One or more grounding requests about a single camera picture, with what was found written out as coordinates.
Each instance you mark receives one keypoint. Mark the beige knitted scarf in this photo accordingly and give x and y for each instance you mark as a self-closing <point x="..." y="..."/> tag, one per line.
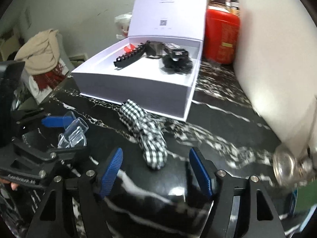
<point x="41" y="53"/>

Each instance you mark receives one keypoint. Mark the black white checkered scrunchie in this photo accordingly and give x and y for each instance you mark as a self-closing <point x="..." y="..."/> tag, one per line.
<point x="147" y="132"/>

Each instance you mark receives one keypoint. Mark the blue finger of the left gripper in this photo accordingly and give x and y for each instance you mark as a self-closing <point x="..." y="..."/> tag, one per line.
<point x="56" y="121"/>

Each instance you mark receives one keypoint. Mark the framed picture on floor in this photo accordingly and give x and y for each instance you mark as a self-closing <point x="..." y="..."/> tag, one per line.
<point x="79" y="57"/>

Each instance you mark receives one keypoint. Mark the black comb hair clip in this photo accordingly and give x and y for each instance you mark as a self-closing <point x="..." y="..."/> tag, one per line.
<point x="133" y="56"/>

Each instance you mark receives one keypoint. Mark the black lace hair bow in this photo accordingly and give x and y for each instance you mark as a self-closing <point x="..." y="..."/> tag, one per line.
<point x="182" y="66"/>

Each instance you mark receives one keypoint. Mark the clear plastic hair claw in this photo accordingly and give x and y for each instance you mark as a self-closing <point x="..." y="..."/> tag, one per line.
<point x="74" y="132"/>

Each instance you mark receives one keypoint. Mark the red canister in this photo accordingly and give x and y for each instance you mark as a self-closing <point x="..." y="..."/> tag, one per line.
<point x="221" y="35"/>

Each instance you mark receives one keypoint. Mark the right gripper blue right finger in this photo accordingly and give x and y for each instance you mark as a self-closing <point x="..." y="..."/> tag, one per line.
<point x="204" y="172"/>

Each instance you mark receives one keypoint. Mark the plastic bag with cup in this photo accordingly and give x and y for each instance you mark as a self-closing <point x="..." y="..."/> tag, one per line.
<point x="122" y="23"/>

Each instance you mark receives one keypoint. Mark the person's left hand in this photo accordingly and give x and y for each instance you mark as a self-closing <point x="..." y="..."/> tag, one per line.
<point x="12" y="185"/>

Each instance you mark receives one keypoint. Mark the red hair clip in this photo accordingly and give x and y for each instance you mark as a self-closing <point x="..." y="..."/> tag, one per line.
<point x="129" y="48"/>

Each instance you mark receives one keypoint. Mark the black packaged hair card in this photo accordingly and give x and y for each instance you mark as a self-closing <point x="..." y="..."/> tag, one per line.
<point x="175" y="51"/>

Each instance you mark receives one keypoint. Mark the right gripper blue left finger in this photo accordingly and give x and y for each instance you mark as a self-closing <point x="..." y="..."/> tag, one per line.
<point x="107" y="172"/>

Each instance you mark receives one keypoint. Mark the white foam board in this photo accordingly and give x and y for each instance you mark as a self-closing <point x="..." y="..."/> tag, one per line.
<point x="276" y="67"/>

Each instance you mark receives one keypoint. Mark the lavender gift box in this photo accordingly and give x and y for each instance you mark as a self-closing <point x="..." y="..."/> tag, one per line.
<point x="147" y="81"/>

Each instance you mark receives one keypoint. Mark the snack packages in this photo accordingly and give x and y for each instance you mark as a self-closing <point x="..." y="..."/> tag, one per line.
<point x="233" y="7"/>

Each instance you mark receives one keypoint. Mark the red plaid scarf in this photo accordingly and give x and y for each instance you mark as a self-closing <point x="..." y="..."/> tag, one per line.
<point x="50" y="79"/>

